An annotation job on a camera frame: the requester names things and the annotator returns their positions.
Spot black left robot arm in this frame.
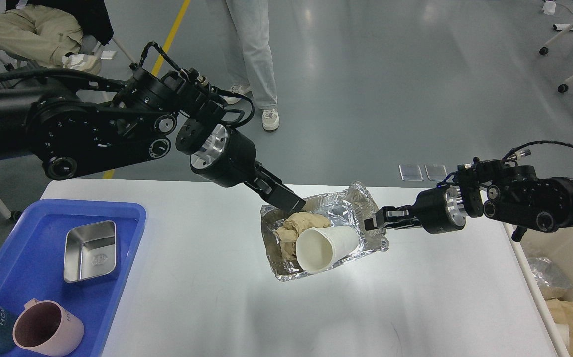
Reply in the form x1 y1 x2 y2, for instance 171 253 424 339
0 42 305 213

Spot white paper cup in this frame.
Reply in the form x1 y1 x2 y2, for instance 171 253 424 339
295 226 360 274

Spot pink mug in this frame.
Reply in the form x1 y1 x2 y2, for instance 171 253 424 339
12 298 85 357

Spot seated person khaki trousers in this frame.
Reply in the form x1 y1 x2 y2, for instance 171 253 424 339
0 0 113 75

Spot clear floor marker plate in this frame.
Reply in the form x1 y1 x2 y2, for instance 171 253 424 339
423 164 449 181

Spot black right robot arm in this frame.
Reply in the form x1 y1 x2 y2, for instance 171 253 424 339
364 142 573 242

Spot stainless steel rectangular container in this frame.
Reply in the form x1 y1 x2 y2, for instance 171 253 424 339
63 221 120 286

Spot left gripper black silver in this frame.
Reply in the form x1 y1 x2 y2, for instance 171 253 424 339
190 124 306 213

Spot blue plastic tray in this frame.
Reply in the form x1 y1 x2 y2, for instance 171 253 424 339
0 199 146 357

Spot white plastic bin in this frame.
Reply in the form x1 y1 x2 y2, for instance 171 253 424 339
504 223 573 357

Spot standing person grey jeans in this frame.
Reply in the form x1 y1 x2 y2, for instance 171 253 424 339
225 0 280 132

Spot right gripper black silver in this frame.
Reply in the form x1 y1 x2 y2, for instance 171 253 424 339
364 185 483 234

